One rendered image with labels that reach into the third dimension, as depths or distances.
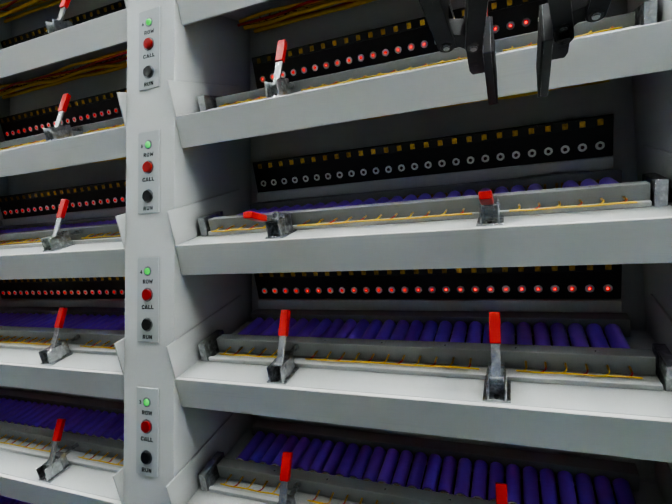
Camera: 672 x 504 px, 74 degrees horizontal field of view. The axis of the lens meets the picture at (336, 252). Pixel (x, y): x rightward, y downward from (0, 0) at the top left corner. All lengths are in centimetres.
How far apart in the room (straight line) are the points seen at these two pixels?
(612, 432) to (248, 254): 45
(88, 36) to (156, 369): 55
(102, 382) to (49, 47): 58
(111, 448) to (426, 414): 56
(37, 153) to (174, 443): 54
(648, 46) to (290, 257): 44
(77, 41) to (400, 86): 57
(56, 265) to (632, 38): 84
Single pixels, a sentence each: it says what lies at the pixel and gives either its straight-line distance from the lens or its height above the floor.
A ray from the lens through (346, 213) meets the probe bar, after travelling 59.
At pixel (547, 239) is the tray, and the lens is 51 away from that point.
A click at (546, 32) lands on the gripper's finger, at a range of 36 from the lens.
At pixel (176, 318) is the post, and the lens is 68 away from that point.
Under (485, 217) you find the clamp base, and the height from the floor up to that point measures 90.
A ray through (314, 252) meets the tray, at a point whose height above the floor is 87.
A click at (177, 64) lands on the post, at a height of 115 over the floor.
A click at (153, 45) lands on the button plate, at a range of 78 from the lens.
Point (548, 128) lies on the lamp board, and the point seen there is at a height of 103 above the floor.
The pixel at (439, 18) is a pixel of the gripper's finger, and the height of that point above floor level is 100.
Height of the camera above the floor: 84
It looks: 3 degrees up
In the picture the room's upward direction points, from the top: 1 degrees counter-clockwise
